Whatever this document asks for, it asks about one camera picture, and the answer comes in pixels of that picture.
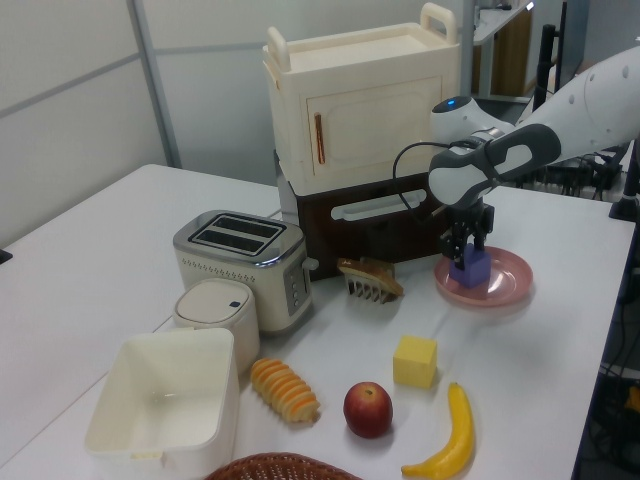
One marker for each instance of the black desk clamp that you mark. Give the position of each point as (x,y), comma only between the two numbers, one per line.
(625,205)

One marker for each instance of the orange white spiral toy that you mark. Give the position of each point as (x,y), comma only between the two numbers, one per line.
(285,390)

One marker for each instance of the toast slice in rack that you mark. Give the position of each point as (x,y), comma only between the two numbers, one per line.
(370,280)

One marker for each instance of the brown drawer box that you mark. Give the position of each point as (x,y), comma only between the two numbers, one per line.
(325,240)

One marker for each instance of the white square plastic bin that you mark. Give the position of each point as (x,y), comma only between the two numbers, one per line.
(165,380)

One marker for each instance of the cream silver toaster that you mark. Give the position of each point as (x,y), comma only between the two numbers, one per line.
(225,265)

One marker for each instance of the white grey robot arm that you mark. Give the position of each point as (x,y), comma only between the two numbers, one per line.
(575,115)

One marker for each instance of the yellow toy banana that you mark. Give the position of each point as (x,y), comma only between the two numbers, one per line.
(460,430)

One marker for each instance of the purple foam cube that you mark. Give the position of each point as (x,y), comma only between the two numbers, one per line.
(475,272)

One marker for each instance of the red toy apple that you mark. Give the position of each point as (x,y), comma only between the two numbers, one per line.
(367,410)

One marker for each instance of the small black edge object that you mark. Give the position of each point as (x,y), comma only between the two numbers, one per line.
(5,256)

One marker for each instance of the wooden cabinet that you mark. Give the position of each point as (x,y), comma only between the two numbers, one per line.
(510,60)

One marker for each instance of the small white lidded trash can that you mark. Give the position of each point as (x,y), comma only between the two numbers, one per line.
(215,305)

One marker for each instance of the brown wicker basket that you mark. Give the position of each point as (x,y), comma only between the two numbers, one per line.
(280,467)

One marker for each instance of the grey partition post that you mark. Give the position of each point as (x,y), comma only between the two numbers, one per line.
(157,90)

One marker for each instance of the pink plastic plate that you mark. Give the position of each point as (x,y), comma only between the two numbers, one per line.
(507,285)

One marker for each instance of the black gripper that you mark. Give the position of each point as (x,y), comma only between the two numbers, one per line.
(470,217)

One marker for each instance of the yellow foam cube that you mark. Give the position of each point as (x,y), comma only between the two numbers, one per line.
(415,362)

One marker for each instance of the black monitor stand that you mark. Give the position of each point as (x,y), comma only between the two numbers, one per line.
(547,60)

